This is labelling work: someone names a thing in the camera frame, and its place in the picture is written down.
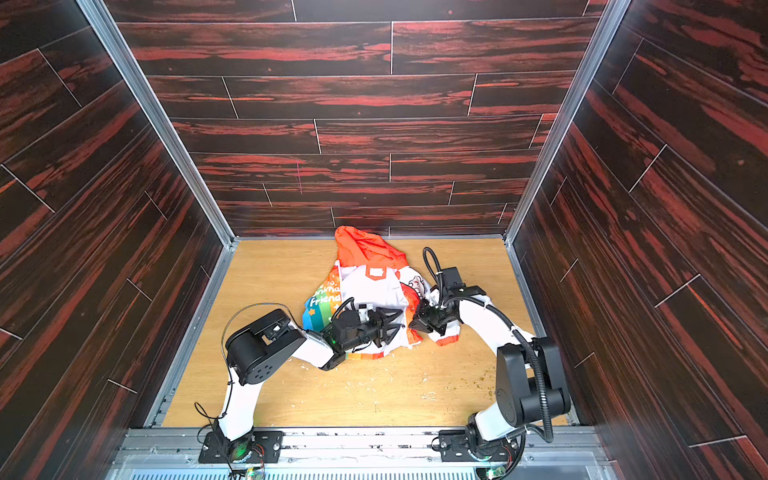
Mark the white orange kids jacket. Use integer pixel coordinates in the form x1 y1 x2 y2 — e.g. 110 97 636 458
302 226 436 360

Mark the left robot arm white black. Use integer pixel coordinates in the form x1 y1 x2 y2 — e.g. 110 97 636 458
215 298 406 441

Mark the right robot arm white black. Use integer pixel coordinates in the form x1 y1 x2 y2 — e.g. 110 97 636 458
410 296 571 446

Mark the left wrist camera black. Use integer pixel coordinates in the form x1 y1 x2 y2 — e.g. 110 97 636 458
331 297 370 327

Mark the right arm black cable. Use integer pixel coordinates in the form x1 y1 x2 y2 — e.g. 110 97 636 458
422 246 554 444

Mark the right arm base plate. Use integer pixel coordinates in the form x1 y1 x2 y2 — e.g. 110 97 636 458
430 429 519 463

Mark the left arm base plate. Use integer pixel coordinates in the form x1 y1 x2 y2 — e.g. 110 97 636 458
198 430 284 465

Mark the aluminium front rail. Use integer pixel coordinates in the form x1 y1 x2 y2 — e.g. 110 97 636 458
106 427 623 479

